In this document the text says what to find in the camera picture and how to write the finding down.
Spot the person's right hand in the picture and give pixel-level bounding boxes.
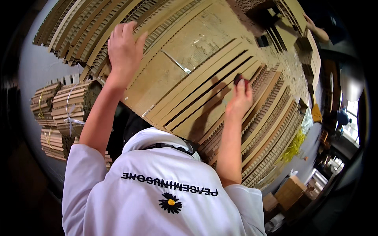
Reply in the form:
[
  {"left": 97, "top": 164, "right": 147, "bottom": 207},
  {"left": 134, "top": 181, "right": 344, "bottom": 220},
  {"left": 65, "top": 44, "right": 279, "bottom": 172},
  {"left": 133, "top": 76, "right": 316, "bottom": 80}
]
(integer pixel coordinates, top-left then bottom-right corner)
[{"left": 226, "top": 78, "right": 254, "bottom": 119}]

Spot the person's left hand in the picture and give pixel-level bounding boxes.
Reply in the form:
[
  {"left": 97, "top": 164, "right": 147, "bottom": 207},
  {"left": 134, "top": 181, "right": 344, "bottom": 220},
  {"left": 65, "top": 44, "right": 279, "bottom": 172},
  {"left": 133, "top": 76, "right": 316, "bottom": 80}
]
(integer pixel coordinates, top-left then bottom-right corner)
[{"left": 107, "top": 21, "right": 149, "bottom": 87}]

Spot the red black utility knife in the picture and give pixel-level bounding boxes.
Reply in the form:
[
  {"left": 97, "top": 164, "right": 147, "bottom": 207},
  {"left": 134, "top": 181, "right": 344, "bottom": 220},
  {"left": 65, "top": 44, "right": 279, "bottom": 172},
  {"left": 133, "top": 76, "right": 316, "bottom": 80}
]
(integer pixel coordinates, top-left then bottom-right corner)
[{"left": 233, "top": 73, "right": 250, "bottom": 88}]

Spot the pile of honeycomb cardboard strips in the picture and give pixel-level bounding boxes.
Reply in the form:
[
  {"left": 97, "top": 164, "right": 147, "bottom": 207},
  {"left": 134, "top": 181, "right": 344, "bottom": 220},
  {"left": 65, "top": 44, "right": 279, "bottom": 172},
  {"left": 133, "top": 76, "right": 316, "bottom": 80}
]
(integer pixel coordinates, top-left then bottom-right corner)
[
  {"left": 198, "top": 63, "right": 305, "bottom": 189},
  {"left": 32, "top": 0, "right": 207, "bottom": 86}
]

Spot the small black box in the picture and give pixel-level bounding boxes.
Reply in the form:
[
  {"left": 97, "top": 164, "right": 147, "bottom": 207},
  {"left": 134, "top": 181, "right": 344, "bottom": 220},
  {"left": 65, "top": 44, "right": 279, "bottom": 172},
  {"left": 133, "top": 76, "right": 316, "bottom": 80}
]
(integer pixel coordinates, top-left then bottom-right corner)
[{"left": 256, "top": 35, "right": 271, "bottom": 48}]

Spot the large slit brown cardboard sheet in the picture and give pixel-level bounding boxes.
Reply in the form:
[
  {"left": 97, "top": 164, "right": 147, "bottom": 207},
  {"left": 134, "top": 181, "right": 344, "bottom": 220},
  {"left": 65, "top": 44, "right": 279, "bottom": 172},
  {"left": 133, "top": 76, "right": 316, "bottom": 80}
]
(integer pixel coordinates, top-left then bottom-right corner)
[{"left": 122, "top": 0, "right": 296, "bottom": 140}]

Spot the clear plastic bag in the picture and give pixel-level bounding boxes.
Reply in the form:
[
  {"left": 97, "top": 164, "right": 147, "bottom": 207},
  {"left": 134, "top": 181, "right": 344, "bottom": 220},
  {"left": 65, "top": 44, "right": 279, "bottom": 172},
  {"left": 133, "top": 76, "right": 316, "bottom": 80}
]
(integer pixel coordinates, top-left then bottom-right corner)
[{"left": 301, "top": 108, "right": 314, "bottom": 135}]

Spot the stack of cardboard sheets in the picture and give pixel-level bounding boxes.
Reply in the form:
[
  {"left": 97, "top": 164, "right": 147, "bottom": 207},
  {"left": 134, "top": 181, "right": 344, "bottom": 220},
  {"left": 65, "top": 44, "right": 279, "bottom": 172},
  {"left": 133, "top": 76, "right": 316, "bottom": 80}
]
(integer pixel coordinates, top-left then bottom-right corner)
[{"left": 236, "top": 0, "right": 322, "bottom": 95}]

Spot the large brown carton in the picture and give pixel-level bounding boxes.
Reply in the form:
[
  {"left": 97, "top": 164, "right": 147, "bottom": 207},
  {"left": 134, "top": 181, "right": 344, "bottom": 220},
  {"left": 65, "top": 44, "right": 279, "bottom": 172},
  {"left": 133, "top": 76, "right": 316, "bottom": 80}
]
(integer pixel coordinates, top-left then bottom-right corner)
[{"left": 275, "top": 176, "right": 308, "bottom": 211}]

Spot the small brown carton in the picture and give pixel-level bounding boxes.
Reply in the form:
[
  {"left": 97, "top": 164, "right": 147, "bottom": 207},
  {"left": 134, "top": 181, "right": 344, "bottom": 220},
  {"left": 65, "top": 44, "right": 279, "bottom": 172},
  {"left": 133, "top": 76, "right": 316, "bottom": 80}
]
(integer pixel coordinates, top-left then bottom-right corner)
[{"left": 262, "top": 192, "right": 278, "bottom": 213}]

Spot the person's body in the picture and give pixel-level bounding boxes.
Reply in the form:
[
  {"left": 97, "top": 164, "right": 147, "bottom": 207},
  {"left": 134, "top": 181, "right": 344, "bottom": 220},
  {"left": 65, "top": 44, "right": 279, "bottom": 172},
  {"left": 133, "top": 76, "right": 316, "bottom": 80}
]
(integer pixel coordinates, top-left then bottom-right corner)
[{"left": 62, "top": 127, "right": 268, "bottom": 236}]

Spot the heap of yellow strapping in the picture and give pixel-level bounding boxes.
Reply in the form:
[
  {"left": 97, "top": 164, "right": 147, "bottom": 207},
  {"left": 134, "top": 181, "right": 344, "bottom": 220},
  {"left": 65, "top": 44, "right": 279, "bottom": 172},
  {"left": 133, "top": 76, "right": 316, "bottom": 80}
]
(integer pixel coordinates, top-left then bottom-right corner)
[{"left": 280, "top": 128, "right": 306, "bottom": 164}]

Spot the white-strapped cardboard strip bundle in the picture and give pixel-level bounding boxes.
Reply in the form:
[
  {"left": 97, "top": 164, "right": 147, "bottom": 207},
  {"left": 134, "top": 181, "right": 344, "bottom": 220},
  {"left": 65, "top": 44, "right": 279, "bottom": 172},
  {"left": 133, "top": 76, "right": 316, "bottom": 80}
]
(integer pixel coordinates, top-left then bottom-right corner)
[{"left": 52, "top": 80, "right": 103, "bottom": 137}]

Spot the yellow-strapped cardboard strip bundle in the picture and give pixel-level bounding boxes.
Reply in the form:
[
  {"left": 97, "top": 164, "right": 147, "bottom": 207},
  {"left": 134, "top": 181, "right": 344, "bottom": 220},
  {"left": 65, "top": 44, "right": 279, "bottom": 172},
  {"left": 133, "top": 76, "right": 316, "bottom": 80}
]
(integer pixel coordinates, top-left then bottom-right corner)
[
  {"left": 30, "top": 83, "right": 62, "bottom": 127},
  {"left": 40, "top": 127, "right": 75, "bottom": 161}
]

